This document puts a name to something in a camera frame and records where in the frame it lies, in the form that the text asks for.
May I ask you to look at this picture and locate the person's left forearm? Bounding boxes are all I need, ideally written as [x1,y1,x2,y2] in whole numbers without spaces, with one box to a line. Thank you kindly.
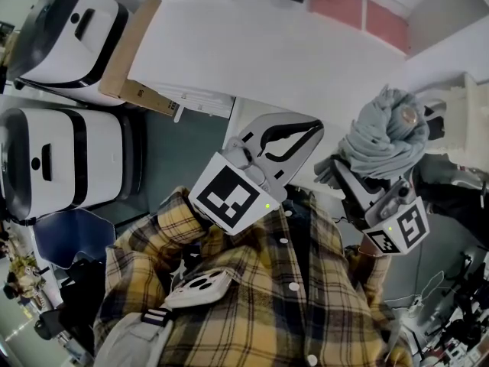
[155,188,215,246]

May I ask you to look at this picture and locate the blue chair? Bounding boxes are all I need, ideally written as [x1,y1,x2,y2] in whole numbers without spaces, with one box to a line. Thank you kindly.
[31,208,116,271]

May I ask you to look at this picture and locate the white phone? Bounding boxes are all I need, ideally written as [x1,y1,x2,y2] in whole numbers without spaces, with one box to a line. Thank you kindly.
[164,267,235,310]

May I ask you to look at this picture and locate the person's black trousers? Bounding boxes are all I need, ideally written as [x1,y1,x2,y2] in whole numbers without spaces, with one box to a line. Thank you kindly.
[282,184,319,226]

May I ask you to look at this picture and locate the white desk with drawer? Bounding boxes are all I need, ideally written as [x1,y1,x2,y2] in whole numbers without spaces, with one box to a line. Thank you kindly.
[127,0,412,202]

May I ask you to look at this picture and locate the grey umbrella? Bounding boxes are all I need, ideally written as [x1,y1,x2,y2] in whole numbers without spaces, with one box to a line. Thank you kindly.
[313,84,431,185]

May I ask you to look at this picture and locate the white shelf unit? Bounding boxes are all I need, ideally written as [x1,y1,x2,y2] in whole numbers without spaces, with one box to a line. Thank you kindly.
[160,0,489,59]

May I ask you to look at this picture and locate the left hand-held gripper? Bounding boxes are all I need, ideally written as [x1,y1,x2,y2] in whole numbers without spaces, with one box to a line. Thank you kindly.
[188,112,325,236]

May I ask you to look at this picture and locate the grey bag with strap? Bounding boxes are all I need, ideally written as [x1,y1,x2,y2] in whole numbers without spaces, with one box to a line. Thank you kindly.
[93,307,175,367]

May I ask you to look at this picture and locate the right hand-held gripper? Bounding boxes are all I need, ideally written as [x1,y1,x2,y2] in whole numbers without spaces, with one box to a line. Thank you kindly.
[331,161,431,255]

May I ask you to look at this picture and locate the brown cardboard box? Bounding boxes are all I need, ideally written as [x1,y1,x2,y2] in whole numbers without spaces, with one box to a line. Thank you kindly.
[98,0,181,118]

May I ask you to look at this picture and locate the person's right forearm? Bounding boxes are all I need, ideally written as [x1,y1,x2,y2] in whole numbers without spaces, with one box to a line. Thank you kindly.
[345,239,391,306]

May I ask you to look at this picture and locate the person's yellow plaid shirt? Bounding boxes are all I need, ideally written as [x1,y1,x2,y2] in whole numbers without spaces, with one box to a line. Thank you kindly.
[93,187,414,367]

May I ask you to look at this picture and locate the pink mat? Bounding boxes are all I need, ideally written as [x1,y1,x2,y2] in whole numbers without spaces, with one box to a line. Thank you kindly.
[365,0,410,55]
[308,0,364,31]

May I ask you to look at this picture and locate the white and black machine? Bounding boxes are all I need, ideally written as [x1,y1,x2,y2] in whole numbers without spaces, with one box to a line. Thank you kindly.
[0,106,147,222]
[6,0,130,107]

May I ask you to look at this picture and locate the white floor cable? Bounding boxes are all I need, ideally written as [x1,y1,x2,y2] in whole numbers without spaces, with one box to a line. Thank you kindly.
[385,269,448,319]

